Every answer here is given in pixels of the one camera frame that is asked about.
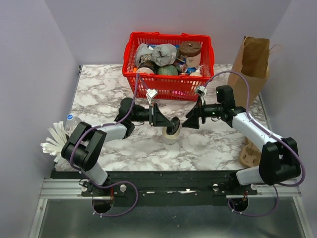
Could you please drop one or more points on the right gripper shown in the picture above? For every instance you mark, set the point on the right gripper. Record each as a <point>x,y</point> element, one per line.
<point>197,111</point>

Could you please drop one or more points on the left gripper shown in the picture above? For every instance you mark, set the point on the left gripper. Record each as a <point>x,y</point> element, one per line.
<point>158,119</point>

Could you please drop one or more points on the white paper coffee cup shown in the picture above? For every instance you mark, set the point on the white paper coffee cup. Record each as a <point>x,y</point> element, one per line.
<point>170,139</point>

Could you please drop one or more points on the black coffee cup lid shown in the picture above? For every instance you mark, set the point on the black coffee cup lid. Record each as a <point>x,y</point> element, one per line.
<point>171,130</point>

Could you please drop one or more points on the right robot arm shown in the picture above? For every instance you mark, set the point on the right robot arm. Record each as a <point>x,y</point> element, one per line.
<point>278,161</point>

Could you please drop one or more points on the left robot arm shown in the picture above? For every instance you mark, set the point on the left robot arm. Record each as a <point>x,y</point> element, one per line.
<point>84,145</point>

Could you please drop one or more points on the white pump bottle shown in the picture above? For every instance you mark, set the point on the white pump bottle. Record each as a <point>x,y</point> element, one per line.
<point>197,72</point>

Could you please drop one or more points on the blue snack packet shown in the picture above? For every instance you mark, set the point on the blue snack packet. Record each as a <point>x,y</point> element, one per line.
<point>191,70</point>

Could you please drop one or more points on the green textured ball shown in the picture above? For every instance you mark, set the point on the green textured ball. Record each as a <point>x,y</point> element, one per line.
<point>168,70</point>

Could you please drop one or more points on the red drink can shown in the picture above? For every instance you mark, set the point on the red drink can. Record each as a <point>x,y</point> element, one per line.
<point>180,66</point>

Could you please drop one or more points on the dark lidded jar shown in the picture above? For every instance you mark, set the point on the dark lidded jar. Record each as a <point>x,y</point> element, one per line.
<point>147,67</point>

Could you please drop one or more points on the grey crumpled foil bag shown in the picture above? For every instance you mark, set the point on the grey crumpled foil bag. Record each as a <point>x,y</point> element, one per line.
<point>161,55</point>

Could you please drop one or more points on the cardboard cup carrier tray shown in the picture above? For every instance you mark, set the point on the cardboard cup carrier tray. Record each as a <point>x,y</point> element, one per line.
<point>249,155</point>

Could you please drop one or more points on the brown lidded round tub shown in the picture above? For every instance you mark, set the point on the brown lidded round tub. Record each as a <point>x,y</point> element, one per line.
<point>190,53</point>

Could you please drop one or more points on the brown paper bag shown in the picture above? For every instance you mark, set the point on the brown paper bag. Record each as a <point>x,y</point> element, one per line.
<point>252,63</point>

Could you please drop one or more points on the clear plastic water bottle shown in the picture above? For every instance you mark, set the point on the clear plastic water bottle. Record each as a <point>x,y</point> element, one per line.
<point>71,123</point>

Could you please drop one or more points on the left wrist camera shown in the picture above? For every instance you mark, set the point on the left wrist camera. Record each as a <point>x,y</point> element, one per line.
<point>150,94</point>

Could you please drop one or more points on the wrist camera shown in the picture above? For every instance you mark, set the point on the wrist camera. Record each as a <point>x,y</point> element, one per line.
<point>201,91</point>
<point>150,94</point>

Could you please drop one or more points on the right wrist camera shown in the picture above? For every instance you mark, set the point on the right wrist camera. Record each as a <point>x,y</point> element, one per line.
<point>201,91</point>

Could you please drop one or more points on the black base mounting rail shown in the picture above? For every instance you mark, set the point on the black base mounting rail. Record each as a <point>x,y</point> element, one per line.
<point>163,189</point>

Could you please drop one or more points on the aluminium frame rail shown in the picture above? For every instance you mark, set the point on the aluminium frame rail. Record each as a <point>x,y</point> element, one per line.
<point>62,189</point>

